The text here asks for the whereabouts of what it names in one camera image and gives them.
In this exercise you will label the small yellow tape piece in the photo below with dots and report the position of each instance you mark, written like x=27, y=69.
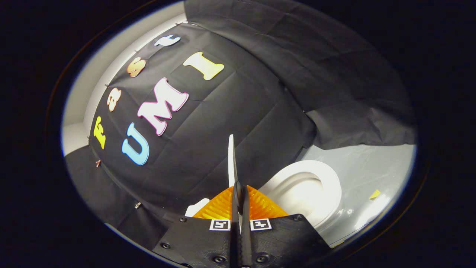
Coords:
x=375, y=194

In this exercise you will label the black backdrop cloth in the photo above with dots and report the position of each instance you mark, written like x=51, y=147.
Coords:
x=223, y=104

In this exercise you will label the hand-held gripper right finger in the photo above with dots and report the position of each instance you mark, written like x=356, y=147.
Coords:
x=246, y=223

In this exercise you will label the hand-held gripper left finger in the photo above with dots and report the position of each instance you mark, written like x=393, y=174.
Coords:
x=235, y=223

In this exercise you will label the white toilet lid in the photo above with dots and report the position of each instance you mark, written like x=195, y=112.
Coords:
x=232, y=160

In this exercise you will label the white toilet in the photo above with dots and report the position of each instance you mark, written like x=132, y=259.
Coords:
x=329, y=186

